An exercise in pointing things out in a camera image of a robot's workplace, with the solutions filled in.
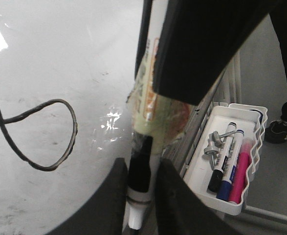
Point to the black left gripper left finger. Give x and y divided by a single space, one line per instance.
103 213

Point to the black capped marker in tray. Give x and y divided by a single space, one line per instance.
223 143

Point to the blue capped marker in tray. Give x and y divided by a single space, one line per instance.
230 168

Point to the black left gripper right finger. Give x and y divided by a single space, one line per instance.
179 211

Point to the grey metal fitting in tray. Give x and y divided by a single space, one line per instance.
214 145

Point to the black sneaker shoe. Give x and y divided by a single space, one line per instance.
276 132

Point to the pink highlighter marker in tray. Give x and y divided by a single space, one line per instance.
240 173

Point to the white black whiteboard marker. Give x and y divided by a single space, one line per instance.
148 116

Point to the white whiteboard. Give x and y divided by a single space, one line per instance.
81 51

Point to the red round magnet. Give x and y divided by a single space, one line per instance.
178 118

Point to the white plastic marker tray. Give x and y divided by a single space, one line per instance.
252 120

